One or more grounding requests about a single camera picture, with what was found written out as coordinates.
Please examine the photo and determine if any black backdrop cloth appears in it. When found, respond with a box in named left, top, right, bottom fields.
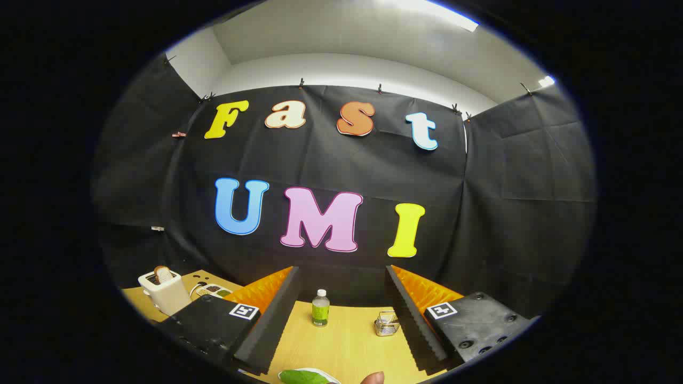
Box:
left=91, top=53, right=597, bottom=321

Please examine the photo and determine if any green label plastic bottle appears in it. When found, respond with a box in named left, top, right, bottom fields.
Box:
left=312, top=289, right=330, bottom=327

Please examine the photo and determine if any white square plate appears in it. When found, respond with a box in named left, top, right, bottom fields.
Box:
left=277, top=367, right=342, bottom=384

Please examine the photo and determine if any green lettuce leaf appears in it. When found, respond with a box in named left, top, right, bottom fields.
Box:
left=279, top=369, right=330, bottom=384

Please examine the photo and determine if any metal wire basket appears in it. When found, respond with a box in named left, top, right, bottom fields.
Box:
left=375, top=311, right=401, bottom=337

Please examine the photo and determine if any white toaster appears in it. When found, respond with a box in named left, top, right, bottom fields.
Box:
left=138, top=268, right=193, bottom=316

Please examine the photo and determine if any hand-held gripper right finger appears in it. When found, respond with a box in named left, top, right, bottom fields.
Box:
left=385, top=265, right=541, bottom=375

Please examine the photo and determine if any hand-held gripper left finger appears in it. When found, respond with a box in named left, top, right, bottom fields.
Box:
left=157, top=266, right=300, bottom=377

